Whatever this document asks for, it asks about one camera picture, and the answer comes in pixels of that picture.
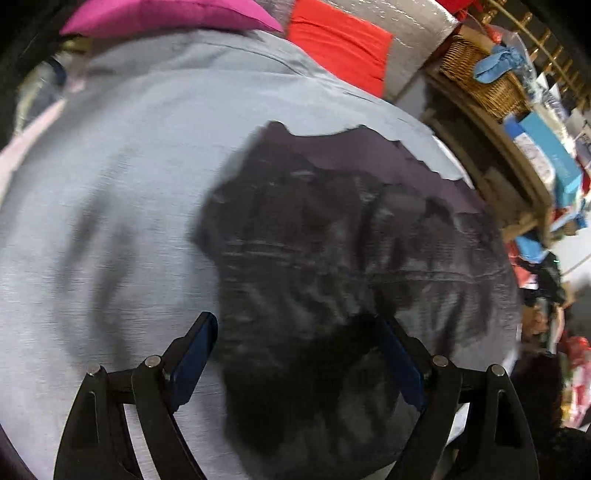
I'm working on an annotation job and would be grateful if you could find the wooden shelf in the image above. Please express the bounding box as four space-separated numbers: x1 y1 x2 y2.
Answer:
422 25 561 243

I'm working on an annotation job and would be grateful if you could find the pale pink sheet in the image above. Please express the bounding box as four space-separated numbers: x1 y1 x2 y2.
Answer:
0 78 88 195

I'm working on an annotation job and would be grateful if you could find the dark plaid puffer jacket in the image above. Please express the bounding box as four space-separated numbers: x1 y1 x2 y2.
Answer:
191 120 520 480

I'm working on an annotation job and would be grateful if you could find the red pillow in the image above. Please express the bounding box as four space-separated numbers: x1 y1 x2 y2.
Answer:
286 0 394 97

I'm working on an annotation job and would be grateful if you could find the light blue box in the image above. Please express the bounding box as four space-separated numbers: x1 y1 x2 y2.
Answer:
503 112 583 208

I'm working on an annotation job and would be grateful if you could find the grey fleece blanket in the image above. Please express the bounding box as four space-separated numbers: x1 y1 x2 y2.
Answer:
0 28 522 480

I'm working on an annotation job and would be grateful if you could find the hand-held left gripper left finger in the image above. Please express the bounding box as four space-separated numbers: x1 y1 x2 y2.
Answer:
53 311 219 480

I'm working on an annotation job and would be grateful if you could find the wicker basket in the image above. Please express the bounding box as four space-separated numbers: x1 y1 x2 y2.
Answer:
438 34 532 123

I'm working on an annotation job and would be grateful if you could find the pink pillow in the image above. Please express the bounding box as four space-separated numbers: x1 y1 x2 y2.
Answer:
60 0 284 40

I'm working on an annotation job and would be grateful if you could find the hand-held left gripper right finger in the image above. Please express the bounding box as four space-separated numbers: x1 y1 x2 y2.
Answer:
375 316 540 480

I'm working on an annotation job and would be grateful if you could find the blue cloth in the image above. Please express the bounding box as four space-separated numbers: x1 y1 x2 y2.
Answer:
474 45 527 85

